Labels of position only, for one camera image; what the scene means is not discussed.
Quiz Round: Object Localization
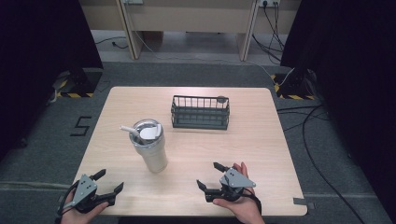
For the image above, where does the stand base with hazard tape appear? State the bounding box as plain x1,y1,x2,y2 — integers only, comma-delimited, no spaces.
51,67,104,99
270,66,318,102

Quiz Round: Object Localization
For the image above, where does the white wall socket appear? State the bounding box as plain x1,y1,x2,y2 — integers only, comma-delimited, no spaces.
258,0,281,8

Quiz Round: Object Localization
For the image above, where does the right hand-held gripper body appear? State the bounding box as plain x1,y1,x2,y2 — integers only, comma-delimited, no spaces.
204,167,258,203

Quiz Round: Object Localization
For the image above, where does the bundle of black cables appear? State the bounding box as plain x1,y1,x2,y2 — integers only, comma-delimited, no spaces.
251,2,286,65

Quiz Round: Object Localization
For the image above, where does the black wrist strap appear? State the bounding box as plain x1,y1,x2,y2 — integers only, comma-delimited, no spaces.
243,187,263,217

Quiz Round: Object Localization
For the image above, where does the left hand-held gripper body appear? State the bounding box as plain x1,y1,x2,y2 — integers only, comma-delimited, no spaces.
64,174,117,215

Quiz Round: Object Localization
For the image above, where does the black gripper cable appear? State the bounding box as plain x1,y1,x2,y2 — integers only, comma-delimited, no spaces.
54,180,80,224

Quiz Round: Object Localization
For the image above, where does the black curtain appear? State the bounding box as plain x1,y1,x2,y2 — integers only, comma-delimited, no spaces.
279,0,396,217
0,0,105,163

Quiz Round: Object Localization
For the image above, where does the dark wire basket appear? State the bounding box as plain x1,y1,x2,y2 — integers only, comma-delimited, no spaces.
170,94,231,132

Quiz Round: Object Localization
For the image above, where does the grey tape strip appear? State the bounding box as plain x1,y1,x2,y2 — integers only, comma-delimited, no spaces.
292,196,317,210

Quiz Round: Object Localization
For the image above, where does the white tumbler with straw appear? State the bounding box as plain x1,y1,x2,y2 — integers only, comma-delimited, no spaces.
128,118,169,175

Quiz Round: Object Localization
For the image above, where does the long black floor cable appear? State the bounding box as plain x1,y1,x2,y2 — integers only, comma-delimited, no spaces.
276,105,368,224

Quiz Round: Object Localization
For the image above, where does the person's left hand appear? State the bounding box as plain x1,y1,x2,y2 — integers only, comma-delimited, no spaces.
60,189,110,224

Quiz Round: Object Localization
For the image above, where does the white straw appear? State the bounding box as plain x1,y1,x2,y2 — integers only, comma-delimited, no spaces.
119,124,142,138

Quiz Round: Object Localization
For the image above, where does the beige wooden desk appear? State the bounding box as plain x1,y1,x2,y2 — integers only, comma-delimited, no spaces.
78,0,302,63

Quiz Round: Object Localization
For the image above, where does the person's right hand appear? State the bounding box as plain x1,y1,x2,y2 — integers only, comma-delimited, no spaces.
212,161,266,224

